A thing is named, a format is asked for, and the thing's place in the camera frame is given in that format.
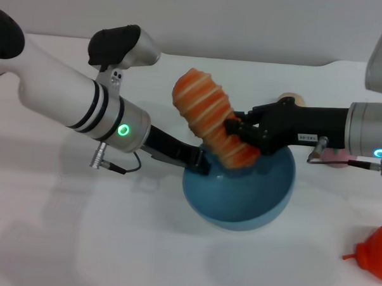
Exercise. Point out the pink peach bun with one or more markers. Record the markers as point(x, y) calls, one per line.
point(334, 158)

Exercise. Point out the red orange plastic toy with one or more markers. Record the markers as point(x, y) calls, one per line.
point(376, 252)

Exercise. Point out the long rectangular toast bread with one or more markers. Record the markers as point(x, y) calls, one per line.
point(211, 115)

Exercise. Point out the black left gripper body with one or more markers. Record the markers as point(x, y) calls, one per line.
point(168, 146)

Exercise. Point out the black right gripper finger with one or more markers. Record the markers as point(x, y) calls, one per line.
point(246, 116)
point(242, 132)

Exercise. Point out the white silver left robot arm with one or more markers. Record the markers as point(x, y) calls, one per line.
point(69, 90)

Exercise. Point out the beige round bun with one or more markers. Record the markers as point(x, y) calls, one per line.
point(291, 97)

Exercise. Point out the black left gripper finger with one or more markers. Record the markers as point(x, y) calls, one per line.
point(203, 162)

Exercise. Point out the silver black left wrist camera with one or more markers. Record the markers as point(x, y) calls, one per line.
point(122, 48)

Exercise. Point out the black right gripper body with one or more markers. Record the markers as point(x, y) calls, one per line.
point(299, 125)

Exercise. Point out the blue bowl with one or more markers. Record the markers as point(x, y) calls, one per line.
point(239, 195)

